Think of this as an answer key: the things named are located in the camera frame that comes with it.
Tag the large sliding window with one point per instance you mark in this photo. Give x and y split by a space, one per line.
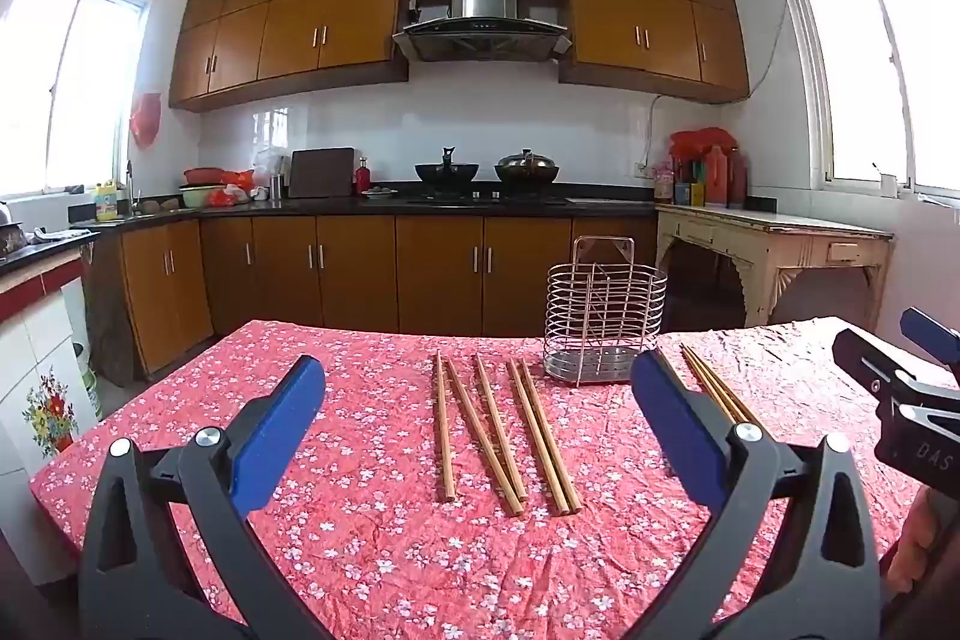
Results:
862 70

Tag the black gas stove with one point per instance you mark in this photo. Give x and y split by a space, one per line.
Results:
487 201

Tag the large red bottle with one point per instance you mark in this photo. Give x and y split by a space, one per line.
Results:
718 179

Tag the person's right hand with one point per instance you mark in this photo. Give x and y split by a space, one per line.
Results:
926 535

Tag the black wok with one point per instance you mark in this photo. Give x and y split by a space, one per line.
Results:
446 171

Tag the orange-red plastic bag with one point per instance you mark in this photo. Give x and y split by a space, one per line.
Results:
225 197

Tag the yellow detergent bottle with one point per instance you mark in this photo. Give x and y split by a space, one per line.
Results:
107 205

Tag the red basin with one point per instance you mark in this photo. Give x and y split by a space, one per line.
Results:
206 175

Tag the wall socket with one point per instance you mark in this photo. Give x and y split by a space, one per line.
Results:
642 168

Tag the white plastic bucket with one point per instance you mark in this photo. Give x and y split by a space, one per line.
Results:
88 385

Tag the black kitchen countertop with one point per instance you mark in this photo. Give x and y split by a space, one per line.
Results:
322 206

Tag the dark cutting board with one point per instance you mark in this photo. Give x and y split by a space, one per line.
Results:
321 171

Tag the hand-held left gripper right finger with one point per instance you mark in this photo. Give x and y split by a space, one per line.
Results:
679 422

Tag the window beside sink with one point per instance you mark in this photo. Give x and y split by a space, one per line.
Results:
75 85

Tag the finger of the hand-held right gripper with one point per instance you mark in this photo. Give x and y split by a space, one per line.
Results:
862 355
930 331

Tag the green basin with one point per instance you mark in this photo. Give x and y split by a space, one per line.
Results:
195 196

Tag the small plate with food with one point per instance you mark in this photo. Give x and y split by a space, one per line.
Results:
379 192

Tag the grey dish cloth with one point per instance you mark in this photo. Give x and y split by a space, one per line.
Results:
60 235

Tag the small labelled bottle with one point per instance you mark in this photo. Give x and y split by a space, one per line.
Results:
663 186

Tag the red hanging plastic bag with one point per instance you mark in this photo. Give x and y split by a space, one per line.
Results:
146 119

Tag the tiled counter with flower decal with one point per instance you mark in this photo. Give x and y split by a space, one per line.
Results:
45 325

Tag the wooden base cabinets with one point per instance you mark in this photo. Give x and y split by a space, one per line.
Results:
439 272

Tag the cream wooden side table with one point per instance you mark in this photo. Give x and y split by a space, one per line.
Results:
787 235

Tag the steel cup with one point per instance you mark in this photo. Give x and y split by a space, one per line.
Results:
277 188

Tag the metal faucet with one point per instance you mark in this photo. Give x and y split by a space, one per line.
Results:
130 186

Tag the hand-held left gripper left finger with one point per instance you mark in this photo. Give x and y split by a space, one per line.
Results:
281 430

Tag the colourful boxes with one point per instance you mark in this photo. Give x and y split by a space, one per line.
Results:
690 190

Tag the crumpled red plastic bag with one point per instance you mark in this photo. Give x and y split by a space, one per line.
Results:
701 141

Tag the dark red bottle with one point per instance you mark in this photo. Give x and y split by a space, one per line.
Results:
739 179

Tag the white plastic bag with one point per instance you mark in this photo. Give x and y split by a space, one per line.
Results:
264 160

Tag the wok with metal lid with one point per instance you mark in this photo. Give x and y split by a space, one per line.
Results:
525 168

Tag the red floral tablecloth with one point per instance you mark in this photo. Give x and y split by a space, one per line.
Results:
375 535

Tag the wooden wall cabinets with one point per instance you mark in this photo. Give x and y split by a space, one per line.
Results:
352 21

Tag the small red bottle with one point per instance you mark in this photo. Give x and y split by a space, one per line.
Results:
363 179

